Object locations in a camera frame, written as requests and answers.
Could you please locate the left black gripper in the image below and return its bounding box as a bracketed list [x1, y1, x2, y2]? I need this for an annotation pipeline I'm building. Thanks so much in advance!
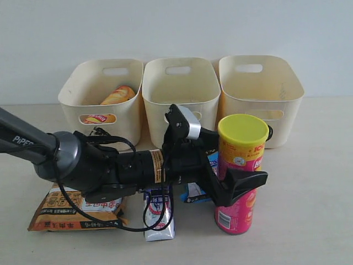
[162, 127, 268, 207]

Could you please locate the blue instant noodle packet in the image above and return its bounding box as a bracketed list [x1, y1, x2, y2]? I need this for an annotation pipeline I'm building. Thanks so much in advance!
[179, 151, 218, 204]

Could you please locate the pink chips can yellow lid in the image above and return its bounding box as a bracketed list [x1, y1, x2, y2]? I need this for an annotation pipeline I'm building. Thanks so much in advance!
[215, 114, 270, 235]

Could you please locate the white blue milk carton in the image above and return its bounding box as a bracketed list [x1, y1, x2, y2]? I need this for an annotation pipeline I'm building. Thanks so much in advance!
[142, 187, 176, 242]

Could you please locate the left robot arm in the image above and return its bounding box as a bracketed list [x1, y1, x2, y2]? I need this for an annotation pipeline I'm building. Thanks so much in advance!
[1, 104, 268, 206]

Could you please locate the middle cream plastic bin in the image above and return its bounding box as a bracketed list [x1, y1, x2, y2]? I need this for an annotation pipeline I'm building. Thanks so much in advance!
[142, 57, 221, 148]

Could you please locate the cream plastic bin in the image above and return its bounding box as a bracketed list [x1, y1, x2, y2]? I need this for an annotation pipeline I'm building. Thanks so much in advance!
[218, 55, 304, 149]
[58, 59, 144, 145]
[142, 57, 221, 148]

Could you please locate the right cream plastic bin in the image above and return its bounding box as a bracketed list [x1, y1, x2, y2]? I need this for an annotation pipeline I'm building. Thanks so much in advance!
[218, 55, 304, 149]

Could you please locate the left cream plastic bin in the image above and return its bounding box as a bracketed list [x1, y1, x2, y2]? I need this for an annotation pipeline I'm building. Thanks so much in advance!
[58, 59, 144, 145]

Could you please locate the orange instant noodle packet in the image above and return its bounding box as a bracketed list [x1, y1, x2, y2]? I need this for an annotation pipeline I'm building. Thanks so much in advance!
[28, 183, 128, 231]

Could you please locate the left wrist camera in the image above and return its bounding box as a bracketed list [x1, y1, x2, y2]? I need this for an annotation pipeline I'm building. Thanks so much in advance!
[165, 104, 201, 141]

